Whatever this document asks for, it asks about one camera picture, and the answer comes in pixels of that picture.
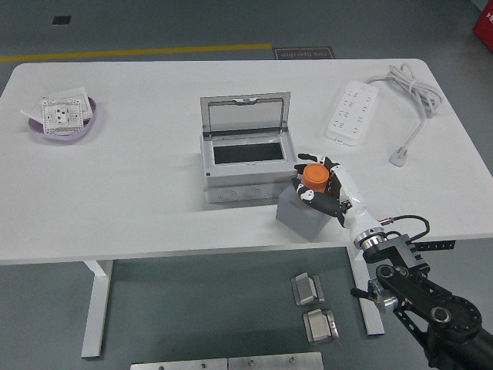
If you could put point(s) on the grey cube with round recess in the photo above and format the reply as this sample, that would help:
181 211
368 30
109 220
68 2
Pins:
300 223

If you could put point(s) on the white socket panel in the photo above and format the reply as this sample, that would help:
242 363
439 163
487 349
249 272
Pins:
61 115

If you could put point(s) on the yellow floor tape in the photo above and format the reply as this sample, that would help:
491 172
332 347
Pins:
135 51

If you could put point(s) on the grey metal plate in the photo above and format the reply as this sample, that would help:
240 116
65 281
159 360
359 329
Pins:
273 362
177 365

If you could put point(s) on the white power strip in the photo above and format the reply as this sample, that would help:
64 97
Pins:
352 112

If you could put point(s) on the black table control panel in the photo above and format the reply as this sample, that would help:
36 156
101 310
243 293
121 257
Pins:
439 245

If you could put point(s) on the red box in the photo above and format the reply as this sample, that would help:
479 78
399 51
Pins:
485 27

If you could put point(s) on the white table leg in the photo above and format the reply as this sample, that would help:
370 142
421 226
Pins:
373 323
96 308

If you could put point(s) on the black floor hatch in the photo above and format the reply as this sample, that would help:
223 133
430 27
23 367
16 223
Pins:
61 19

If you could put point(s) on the orange cylinder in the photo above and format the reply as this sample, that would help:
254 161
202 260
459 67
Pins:
314 179

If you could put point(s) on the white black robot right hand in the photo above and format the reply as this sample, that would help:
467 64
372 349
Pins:
358 216

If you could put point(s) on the small metal block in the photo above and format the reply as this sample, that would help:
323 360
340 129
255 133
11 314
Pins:
319 327
306 291

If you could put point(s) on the grey box with clear flap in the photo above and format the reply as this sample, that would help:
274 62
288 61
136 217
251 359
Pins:
246 181

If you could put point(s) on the purple bowl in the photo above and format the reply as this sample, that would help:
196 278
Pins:
58 135

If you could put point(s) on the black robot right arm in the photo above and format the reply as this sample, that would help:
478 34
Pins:
416 293

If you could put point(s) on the black floor sign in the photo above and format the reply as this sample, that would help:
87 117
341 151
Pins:
304 54

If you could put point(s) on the white paper sheet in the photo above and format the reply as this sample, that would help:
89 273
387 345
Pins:
73 93

